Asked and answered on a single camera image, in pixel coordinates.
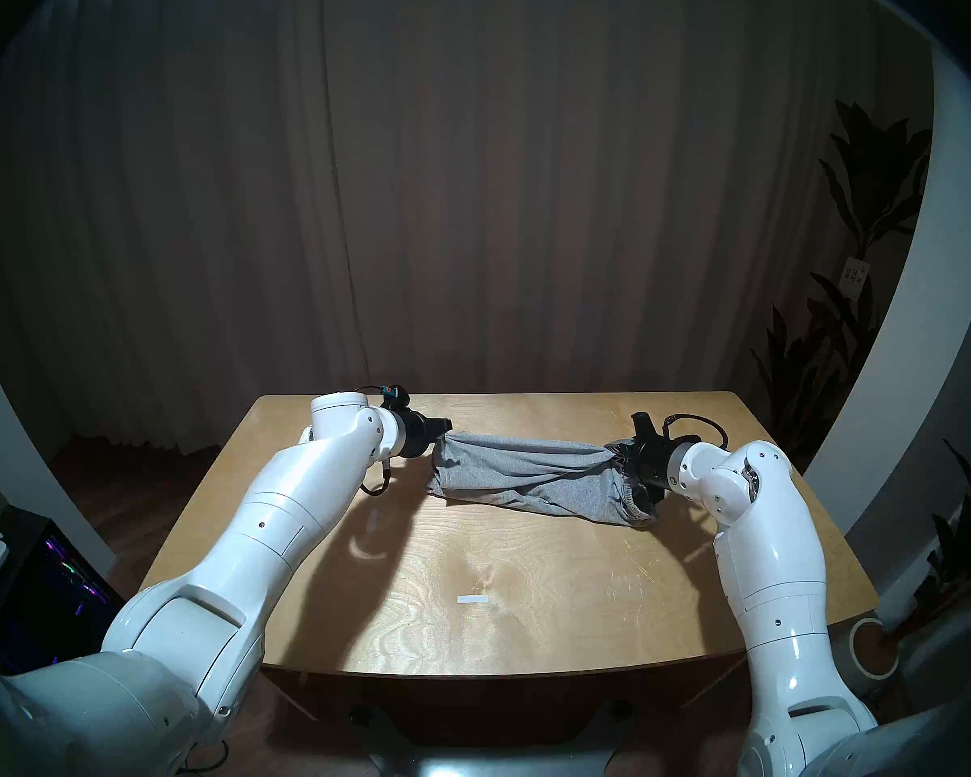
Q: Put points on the black computer tower with lights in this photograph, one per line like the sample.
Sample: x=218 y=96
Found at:
x=44 y=589

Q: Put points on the white round plant pot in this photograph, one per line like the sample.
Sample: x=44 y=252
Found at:
x=862 y=668

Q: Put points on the brown pleated curtain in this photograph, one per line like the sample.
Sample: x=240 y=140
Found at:
x=469 y=184

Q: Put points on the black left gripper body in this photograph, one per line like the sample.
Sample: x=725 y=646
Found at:
x=418 y=434

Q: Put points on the white plant tag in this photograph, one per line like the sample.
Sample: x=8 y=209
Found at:
x=854 y=272

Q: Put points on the grey fabric pants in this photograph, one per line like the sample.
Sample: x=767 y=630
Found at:
x=534 y=476

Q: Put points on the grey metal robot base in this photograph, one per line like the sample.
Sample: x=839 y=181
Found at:
x=493 y=763

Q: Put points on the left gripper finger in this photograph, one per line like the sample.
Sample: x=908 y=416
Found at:
x=442 y=424

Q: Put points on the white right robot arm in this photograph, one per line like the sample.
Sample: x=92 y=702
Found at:
x=769 y=557

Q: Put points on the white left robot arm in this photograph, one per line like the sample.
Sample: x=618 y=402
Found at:
x=251 y=524

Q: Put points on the tall dark leafy plant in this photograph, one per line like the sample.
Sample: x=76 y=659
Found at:
x=878 y=176

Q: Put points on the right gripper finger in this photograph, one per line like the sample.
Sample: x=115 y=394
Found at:
x=623 y=446

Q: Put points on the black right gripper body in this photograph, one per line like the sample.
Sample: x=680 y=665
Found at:
x=651 y=464

